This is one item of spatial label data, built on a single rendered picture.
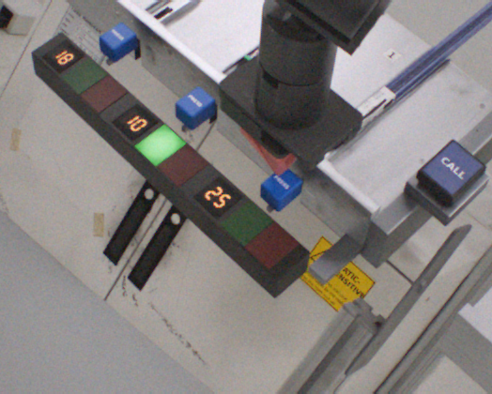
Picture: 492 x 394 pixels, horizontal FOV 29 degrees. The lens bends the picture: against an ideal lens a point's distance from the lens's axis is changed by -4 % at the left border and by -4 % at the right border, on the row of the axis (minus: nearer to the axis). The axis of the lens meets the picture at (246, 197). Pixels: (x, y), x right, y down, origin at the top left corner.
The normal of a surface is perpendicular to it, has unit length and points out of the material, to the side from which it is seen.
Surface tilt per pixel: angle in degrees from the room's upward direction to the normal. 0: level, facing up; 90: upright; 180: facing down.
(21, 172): 90
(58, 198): 90
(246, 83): 43
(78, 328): 0
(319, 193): 133
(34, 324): 0
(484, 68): 90
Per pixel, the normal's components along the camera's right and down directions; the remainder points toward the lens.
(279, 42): -0.61, 0.66
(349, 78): 0.04, -0.53
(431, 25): -0.50, 0.07
